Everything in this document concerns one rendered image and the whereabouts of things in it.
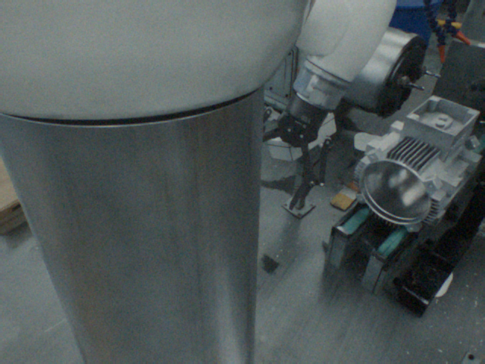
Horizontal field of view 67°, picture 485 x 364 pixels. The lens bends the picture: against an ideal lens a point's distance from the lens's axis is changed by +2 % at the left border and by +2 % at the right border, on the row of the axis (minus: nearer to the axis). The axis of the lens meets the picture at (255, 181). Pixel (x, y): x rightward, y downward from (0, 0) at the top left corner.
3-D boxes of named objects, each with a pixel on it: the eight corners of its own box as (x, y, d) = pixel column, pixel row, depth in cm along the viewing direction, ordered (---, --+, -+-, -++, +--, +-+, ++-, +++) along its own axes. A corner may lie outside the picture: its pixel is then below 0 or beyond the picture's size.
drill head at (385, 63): (331, 71, 141) (342, 1, 124) (422, 106, 122) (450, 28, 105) (289, 95, 127) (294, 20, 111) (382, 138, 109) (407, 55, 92)
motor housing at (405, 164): (389, 164, 99) (409, 101, 86) (460, 199, 89) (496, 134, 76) (345, 202, 88) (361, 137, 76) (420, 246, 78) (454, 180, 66)
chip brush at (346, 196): (363, 168, 116) (364, 166, 115) (377, 175, 114) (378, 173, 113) (328, 204, 104) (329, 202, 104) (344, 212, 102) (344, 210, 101)
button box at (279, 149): (314, 129, 96) (311, 110, 94) (337, 131, 91) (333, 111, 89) (270, 158, 87) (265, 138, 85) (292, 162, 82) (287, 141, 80)
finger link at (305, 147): (297, 128, 71) (305, 127, 71) (310, 180, 75) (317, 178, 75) (296, 134, 68) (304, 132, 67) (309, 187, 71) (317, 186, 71)
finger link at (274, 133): (293, 133, 68) (291, 126, 67) (239, 152, 71) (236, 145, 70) (295, 127, 71) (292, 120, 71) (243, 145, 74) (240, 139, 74)
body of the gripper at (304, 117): (290, 92, 63) (267, 138, 67) (333, 115, 63) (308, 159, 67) (293, 86, 70) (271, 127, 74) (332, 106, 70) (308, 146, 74)
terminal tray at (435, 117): (421, 122, 86) (431, 94, 81) (467, 140, 81) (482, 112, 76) (395, 144, 80) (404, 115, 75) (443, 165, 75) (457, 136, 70)
